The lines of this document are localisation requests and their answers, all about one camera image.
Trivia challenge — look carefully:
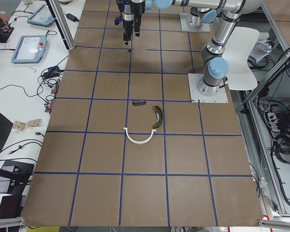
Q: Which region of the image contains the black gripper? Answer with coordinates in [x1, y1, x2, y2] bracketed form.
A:
[130, 0, 145, 16]
[123, 15, 141, 42]

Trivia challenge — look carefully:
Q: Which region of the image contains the black power adapter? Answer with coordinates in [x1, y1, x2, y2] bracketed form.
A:
[66, 13, 79, 22]

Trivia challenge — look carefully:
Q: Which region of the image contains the dark grey brake pad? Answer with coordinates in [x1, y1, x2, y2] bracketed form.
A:
[132, 99, 146, 106]

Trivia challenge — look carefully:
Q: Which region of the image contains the far teach pendant tablet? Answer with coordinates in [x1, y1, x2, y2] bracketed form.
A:
[27, 4, 54, 27]

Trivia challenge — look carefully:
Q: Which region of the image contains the teach pendant tablet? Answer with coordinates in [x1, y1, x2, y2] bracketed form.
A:
[11, 35, 47, 64]
[27, 4, 54, 27]

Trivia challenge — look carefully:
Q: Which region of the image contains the olive green brake shoe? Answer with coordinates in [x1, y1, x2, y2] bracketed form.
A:
[152, 105, 163, 129]

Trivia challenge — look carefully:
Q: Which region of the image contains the white plastic chair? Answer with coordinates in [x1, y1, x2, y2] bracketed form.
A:
[222, 27, 260, 90]

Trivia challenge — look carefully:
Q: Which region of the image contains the near teach pendant tablet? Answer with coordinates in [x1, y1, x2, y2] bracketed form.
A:
[11, 35, 47, 64]

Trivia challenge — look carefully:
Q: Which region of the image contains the bag of wooden pieces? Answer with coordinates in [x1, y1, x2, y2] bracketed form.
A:
[12, 118, 43, 131]

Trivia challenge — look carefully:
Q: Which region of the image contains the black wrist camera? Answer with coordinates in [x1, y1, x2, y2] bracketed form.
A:
[114, 16, 122, 26]

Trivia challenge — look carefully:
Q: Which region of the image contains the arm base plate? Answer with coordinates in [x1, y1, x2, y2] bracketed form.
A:
[188, 73, 228, 103]
[179, 13, 210, 33]

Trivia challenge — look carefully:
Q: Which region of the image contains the aluminium frame post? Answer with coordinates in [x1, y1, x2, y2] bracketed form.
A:
[45, 0, 75, 51]

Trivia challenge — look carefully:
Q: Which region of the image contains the white curved plastic bracket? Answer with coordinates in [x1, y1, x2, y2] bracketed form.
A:
[122, 127, 157, 145]

